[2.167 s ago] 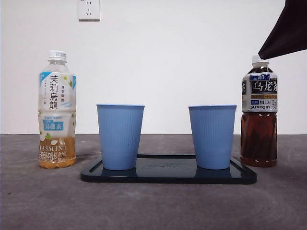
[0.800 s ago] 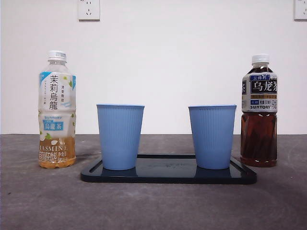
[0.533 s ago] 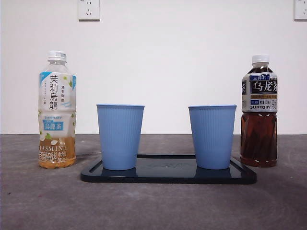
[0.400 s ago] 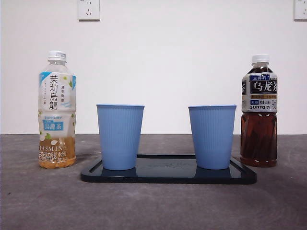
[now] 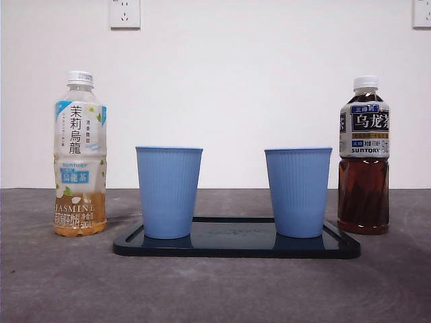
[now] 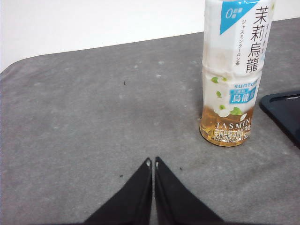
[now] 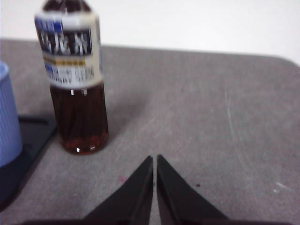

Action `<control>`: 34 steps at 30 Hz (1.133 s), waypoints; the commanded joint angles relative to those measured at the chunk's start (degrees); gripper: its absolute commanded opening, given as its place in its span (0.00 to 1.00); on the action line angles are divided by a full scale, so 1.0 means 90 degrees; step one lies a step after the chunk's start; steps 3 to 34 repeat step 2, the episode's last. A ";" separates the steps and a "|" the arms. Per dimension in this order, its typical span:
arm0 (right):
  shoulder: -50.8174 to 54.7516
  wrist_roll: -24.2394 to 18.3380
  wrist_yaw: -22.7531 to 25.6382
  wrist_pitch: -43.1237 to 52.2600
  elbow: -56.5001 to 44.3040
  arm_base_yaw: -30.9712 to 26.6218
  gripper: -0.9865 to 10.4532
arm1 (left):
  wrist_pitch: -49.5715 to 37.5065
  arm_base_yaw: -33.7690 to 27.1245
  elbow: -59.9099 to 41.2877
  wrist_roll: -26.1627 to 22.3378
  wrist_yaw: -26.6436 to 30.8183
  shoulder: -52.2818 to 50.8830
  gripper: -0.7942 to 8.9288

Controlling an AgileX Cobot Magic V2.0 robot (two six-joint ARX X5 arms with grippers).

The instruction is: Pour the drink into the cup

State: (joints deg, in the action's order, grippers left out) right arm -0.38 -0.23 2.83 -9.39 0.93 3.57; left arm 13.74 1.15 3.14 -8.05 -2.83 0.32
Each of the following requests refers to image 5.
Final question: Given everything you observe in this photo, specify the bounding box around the blue ribbed plastic cup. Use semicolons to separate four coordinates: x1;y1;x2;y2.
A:
135;145;204;240
264;146;333;239

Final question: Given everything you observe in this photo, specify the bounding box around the jasmine oolong tea bottle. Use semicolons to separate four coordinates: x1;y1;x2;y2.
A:
53;70;108;238

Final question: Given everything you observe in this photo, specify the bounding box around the dark oolong tea bottle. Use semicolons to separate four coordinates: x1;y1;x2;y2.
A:
336;75;391;236

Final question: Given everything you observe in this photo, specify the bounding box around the dark blue rectangular tray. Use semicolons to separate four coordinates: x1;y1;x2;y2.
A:
112;217;362;259

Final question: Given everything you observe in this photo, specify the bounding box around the white wall socket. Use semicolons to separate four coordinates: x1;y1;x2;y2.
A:
108;0;141;29
413;0;431;29

